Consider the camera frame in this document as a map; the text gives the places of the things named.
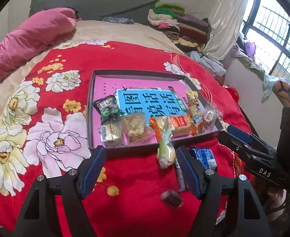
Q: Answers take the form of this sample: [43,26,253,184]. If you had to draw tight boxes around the blue cookie snack pack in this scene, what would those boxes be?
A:
[189,147,217,171]

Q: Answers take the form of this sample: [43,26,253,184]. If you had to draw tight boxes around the yellow cartoon snack bar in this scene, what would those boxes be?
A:
[186,90,204,134]

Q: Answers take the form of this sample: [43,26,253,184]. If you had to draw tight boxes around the orange bread snack pack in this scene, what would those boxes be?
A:
[149,115,197,142]

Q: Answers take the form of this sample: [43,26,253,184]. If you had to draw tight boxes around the dark brown cake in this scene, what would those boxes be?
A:
[161,190,183,208]

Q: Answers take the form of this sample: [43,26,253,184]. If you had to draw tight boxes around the light green pastry pack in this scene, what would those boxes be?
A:
[156,116,176,169]

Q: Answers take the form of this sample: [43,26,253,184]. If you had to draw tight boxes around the clear yellow cake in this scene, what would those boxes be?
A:
[100,123,122,146]

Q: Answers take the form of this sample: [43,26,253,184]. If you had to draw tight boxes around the clear crispy cake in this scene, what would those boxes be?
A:
[121,112,154,145]

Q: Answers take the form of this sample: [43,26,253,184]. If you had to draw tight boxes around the green pea snack pack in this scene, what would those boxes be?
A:
[92,95,125,125]

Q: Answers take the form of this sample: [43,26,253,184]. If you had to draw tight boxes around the clear red label snack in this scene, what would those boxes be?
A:
[202,105,222,131]

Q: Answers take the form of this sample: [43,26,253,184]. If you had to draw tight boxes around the person hand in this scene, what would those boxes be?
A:
[255,179,287,222]

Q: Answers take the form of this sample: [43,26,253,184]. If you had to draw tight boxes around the red plastic bag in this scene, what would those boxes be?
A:
[223,86,240,103]

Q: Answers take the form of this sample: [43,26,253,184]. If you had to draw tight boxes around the floral basket with clothes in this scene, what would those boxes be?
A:
[189,51,226,86]

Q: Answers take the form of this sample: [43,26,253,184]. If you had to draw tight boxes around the clothes on window sill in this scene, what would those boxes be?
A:
[230,39,290,109]

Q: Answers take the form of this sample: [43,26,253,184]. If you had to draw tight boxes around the pink and blue book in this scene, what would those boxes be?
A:
[92,75,200,147]

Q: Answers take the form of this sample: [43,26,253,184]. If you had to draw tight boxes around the red floral blanket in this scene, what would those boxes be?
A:
[0,42,250,236]

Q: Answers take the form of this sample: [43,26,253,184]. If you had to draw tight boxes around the window with grille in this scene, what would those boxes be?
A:
[240,0,290,84]

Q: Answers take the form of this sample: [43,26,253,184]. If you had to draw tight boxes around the stack of folded clothes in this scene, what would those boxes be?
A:
[148,2,211,53]

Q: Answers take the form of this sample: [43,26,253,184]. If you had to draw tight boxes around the dark shallow box tray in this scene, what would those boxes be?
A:
[87,70,223,158]

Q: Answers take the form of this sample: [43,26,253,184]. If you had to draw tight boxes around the cream curtain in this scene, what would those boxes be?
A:
[204,0,248,61]

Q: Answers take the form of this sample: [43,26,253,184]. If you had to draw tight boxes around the dark patterned pillow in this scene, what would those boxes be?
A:
[103,17,134,25]

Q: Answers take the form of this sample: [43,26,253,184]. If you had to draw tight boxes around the pink quilt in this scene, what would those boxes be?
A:
[0,8,76,83]

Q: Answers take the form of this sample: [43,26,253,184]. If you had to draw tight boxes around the grey headboard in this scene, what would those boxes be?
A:
[29,0,160,26]

